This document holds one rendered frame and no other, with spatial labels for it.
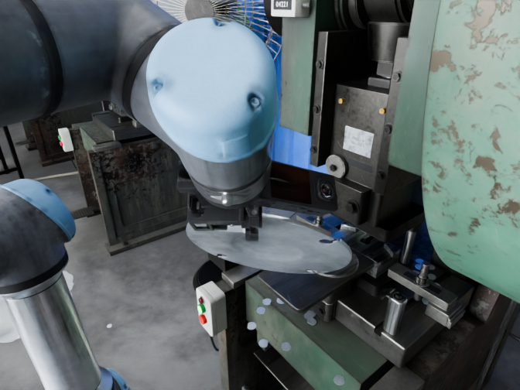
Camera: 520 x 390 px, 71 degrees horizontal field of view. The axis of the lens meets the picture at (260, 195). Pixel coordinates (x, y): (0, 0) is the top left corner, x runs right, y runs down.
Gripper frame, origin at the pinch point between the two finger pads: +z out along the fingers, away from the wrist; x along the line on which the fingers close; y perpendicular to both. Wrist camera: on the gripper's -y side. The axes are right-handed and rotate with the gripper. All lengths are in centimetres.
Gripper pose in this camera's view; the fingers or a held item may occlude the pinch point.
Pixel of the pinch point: (254, 219)
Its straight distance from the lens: 53.8
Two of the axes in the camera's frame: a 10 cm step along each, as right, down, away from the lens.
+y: -10.0, 0.0, -0.1
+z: -0.1, 3.0, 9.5
